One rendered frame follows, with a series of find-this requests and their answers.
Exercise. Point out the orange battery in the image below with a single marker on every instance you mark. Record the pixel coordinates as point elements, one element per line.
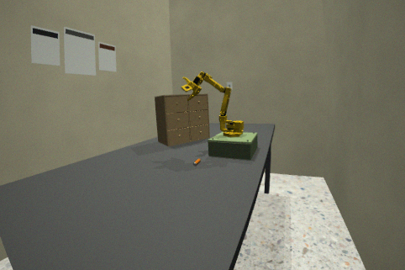
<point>196,162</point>

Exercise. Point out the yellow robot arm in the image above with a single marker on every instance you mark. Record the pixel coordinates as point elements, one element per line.
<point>231,125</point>

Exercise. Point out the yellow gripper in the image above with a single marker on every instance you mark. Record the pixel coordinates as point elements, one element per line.
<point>192,86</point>

